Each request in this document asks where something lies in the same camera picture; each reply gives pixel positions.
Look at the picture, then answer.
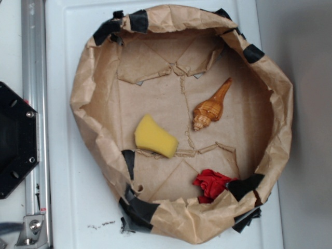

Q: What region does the crumpled red paper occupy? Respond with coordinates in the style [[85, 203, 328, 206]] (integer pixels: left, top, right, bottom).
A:
[[192, 169, 237, 204]]

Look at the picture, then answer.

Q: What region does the yellow sponge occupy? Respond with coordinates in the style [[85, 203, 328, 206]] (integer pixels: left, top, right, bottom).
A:
[[134, 114, 178, 158]]

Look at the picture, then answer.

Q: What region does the brown paper lined bin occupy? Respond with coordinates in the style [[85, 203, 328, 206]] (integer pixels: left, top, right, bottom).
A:
[[70, 5, 293, 244]]

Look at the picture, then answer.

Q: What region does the brown conch seashell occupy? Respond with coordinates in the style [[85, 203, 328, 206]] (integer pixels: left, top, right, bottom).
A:
[[193, 77, 233, 131]]

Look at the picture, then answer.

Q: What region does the white tray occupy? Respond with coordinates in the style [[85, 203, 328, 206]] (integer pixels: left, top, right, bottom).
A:
[[45, 1, 284, 248]]

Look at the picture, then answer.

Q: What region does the aluminium frame rail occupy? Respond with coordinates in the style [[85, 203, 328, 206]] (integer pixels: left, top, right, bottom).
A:
[[21, 1, 53, 248]]

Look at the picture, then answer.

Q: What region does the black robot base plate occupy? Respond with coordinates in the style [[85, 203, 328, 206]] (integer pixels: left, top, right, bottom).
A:
[[1, 82, 38, 200]]

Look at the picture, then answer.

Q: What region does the metal corner bracket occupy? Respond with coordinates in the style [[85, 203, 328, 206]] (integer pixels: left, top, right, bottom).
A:
[[15, 214, 48, 248]]

